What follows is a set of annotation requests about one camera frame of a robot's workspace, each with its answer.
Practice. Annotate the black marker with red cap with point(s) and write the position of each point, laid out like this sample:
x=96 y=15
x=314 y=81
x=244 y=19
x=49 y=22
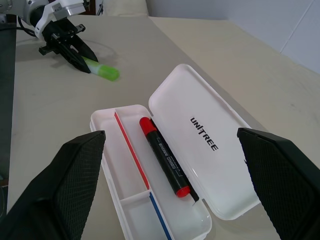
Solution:
x=163 y=156

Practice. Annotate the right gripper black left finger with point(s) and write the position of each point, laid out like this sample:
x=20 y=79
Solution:
x=62 y=185

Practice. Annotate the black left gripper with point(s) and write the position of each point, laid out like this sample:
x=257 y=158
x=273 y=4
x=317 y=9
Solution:
x=58 y=33

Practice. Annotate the green marker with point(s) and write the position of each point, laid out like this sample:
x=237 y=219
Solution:
x=106 y=72

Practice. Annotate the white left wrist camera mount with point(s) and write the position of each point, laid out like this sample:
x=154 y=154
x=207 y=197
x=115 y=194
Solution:
x=57 y=12

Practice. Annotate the white Unitree pencil case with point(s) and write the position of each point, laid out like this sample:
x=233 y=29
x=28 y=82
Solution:
x=200 y=140

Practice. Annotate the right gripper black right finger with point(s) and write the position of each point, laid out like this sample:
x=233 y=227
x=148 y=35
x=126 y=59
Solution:
x=282 y=180

